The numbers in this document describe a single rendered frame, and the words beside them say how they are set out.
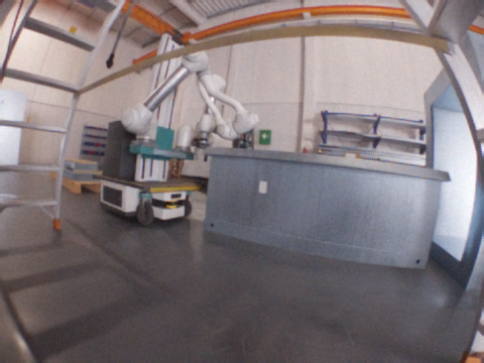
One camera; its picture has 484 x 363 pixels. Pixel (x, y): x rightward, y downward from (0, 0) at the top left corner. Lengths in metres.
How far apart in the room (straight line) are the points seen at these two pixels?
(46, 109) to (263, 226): 11.05
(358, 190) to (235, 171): 0.86
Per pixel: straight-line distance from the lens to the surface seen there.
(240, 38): 0.50
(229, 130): 1.41
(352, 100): 6.53
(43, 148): 11.37
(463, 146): 2.52
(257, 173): 1.44
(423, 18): 0.56
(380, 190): 1.39
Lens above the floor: 0.49
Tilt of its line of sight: 3 degrees down
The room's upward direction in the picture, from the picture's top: 6 degrees clockwise
